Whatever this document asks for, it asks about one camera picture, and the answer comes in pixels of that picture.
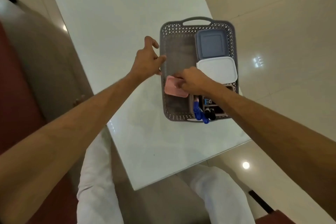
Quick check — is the person's right hand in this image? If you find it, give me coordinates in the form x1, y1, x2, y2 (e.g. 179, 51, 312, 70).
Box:
174, 66, 219, 97

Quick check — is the person's left hand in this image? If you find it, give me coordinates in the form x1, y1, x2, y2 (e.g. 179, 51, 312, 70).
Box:
129, 36, 167, 83

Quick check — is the pink plastic box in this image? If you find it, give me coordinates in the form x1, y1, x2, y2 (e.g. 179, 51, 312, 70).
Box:
164, 75, 189, 98

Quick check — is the person's left forearm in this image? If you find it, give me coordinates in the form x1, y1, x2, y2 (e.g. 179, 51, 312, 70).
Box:
0, 72, 142, 224

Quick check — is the person's right forearm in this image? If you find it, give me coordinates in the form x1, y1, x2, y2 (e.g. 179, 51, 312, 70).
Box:
207, 83, 336, 218

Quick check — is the gray perforated plastic basket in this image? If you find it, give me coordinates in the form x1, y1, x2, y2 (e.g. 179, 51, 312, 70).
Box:
159, 16, 239, 123

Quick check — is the white lidded container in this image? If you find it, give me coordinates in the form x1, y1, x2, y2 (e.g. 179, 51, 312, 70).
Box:
196, 57, 238, 84

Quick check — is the blue-gray lidded container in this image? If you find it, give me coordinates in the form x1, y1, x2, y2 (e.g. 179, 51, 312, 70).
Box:
194, 29, 230, 59

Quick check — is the taupe desk organizer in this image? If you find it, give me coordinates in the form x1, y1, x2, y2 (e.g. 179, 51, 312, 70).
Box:
188, 83, 236, 117

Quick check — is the person's right leg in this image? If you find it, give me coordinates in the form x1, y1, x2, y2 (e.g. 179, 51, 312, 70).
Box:
180, 164, 256, 224

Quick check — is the person's leg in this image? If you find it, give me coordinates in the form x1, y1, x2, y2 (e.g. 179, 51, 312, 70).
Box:
76, 126, 124, 224
180, 164, 256, 224

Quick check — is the person's left leg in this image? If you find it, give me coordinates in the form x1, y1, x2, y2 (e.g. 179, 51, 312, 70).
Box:
76, 126, 124, 224

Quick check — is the red and brown sofa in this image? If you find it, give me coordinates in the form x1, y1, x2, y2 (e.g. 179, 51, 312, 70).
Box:
0, 0, 94, 224

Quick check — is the red chair with black trim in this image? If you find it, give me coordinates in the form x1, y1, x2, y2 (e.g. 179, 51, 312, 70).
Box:
248, 190, 298, 224

